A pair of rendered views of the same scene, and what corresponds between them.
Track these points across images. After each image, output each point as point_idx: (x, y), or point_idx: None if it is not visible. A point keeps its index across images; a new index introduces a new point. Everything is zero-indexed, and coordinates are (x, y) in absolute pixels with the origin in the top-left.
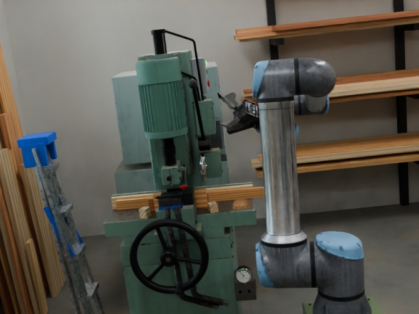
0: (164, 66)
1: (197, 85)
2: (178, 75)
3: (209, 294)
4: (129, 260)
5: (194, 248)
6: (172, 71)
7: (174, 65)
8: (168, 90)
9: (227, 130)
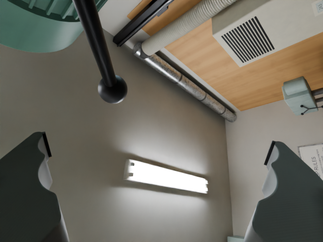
0: (75, 39)
1: (118, 100)
2: (44, 27)
3: None
4: None
5: None
6: (66, 37)
7: (47, 47)
8: (105, 0)
9: None
